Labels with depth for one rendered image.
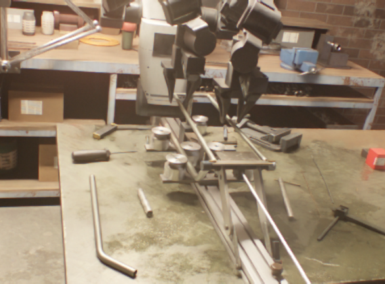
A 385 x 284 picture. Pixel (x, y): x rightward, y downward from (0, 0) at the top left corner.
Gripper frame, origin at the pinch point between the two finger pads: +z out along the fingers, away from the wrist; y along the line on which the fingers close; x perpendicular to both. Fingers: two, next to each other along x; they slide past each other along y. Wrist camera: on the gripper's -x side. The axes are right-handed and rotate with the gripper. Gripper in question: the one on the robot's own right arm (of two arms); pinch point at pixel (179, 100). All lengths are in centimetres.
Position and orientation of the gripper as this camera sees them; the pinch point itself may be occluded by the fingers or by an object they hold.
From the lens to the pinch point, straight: 124.7
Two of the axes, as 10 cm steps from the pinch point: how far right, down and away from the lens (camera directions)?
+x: -2.4, -4.4, 8.6
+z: -1.4, 9.0, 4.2
